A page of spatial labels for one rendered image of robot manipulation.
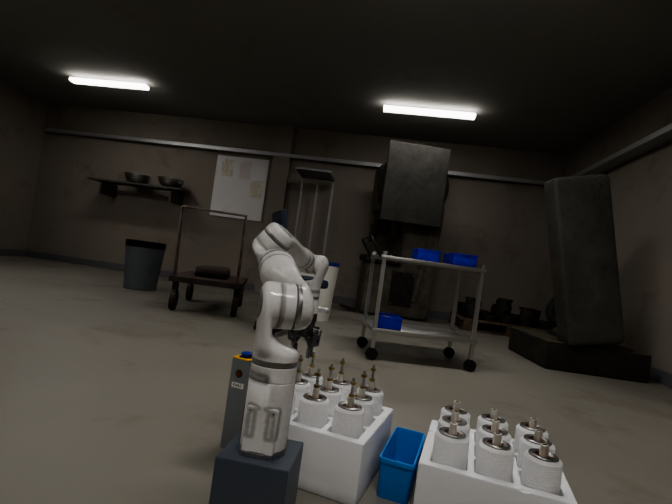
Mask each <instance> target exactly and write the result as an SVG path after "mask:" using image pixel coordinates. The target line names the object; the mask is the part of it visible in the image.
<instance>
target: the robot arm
mask: <svg viewBox="0 0 672 504"><path fill-rule="evenodd" d="M252 249H253V252H254V254H255V256H256V259H257V261H258V266H259V274H260V279H261V282H262V283H263V285H262V287H261V290H260V292H259V299H258V309H257V322H256V332H255V339H254V347H253V353H252V360H251V367H250V374H249V381H248V388H247V395H246V402H245V409H244V416H243V423H242V430H241V437H240V445H239V450H240V451H241V453H240V455H241V456H245V457H250V458H255V459H260V460H264V461H269V462H271V461H272V460H273V459H276V458H279V457H281V456H283V455H284V454H285V452H286V446H287V439H288V432H289V424H290V417H291V410H292V403H293V396H294V388H295V381H296V375H297V367H298V360H299V353H298V351H297V346H298V343H297V342H298V340H299V339H300V337H304V338H305V341H306V342H307V346H308V347H307V350H306V358H311V357H312V353H313V348H314V347H316V346H319V342H320V337H321V333H322V330H318V329H315V323H316V321H317V314H318V313H324V314H329V309H328V308H325V307H321V306H319V294H320V288H321V285H322V282H323V279H324V277H325V275H326V273H327V270H328V267H329V262H328V259H327V258H326V257H325V256H322V255H314V254H313V253H312V252H311V251H310V250H309V249H307V248H305V247H304V246H303V245H302V244H301V243H300V242H299V241H298V240H297V239H296V238H295V237H294V236H293V235H292V234H291V233H290V232H289V231H288V230H287V229H285V228H284V227H283V226H282V225H280V224H278V223H275V222H273V223H270V224H269V225H268V226H267V227H266V228H265V229H264V230H263V231H262V232H261V233H260V234H259V235H258V236H257V237H256V238H255V239H254V241H253V242H252ZM297 267H298V268H299V270H300V271H301V272H303V273H308V274H314V275H315V276H314V278H313V279H312V280H306V281H304V280H303V278H302V277H301V275H300V273H299V271H298V268H297ZM273 329H285V330H288V339H289V340H291V342H292V344H291V346H289V345H286V344H284V343H282V342H280V341H279V340H278V339H276V338H275V337H274V336H273V334H272V330H273ZM295 330H296V331H295ZM313 332H314V333H313ZM291 333H292V335H291ZM313 334H314V336H313ZM309 337H310V338H309Z"/></svg>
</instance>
